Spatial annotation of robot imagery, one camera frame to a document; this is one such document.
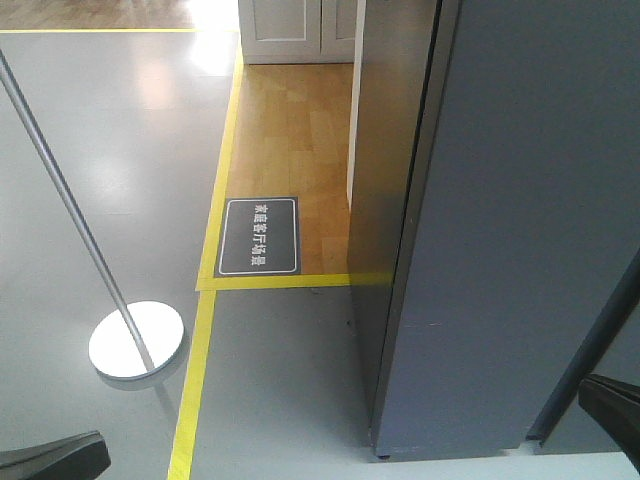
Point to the fridge door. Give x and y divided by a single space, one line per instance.
522 229

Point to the white cabinet in background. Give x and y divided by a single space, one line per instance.
275 32

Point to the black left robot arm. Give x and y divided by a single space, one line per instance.
81 456

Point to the metal stanchion pole with base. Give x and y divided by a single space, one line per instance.
136 340

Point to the dark fridge body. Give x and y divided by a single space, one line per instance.
397 42

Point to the dark floor sign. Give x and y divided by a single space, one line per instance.
259 236

